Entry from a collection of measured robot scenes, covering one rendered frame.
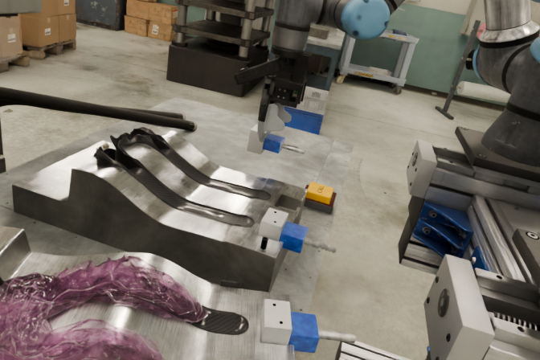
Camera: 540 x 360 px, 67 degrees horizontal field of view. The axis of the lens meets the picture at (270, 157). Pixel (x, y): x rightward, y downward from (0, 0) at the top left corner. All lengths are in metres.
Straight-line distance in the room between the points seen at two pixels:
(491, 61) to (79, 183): 0.89
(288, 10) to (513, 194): 0.60
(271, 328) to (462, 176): 0.56
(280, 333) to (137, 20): 7.14
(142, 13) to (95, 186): 6.80
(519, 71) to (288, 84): 0.47
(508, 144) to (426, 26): 6.22
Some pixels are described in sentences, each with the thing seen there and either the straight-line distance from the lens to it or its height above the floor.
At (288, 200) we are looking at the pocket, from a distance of 0.84.
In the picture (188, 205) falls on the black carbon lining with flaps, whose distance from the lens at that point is 0.77.
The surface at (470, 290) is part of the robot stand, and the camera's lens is 0.56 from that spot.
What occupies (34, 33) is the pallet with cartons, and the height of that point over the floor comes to 0.28.
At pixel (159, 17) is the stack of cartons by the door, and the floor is 0.36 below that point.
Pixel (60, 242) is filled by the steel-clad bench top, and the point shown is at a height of 0.80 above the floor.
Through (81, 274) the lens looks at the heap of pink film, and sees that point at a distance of 0.58.
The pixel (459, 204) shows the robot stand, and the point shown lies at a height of 0.91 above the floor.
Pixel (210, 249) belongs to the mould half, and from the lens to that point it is 0.69.
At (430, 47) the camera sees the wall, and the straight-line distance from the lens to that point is 7.19.
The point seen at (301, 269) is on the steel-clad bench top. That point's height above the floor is 0.80.
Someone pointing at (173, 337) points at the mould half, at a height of 0.87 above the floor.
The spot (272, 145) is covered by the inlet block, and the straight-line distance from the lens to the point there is 0.95.
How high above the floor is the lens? 1.28
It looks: 23 degrees down
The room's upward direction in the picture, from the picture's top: 11 degrees clockwise
